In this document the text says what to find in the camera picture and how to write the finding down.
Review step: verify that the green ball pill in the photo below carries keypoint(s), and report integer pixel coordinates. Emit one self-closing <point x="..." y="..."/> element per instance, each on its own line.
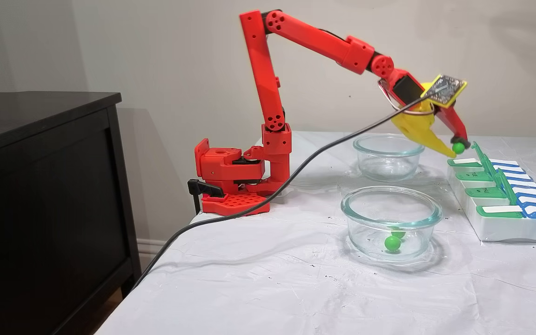
<point x="392" y="243"/>
<point x="458" y="148"/>
<point x="398" y="232"/>

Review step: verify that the weekly pill organizer box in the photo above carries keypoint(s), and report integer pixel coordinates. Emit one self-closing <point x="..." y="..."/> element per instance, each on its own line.
<point x="505" y="230"/>

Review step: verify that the clear glass bowl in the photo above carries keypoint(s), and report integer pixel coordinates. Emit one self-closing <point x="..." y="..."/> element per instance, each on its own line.
<point x="389" y="167"/>
<point x="356" y="232"/>

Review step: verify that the white tablecloth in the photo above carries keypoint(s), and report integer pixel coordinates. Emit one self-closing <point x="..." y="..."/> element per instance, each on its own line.
<point x="272" y="288"/>

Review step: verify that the black table clamp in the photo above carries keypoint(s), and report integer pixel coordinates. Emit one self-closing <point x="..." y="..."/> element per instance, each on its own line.
<point x="203" y="187"/>

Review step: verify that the black wooden cabinet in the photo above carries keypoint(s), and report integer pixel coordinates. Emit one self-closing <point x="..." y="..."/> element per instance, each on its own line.
<point x="40" y="209"/>

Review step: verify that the camera board on yellow mount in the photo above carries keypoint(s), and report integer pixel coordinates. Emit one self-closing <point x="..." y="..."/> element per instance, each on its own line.
<point x="445" y="90"/>

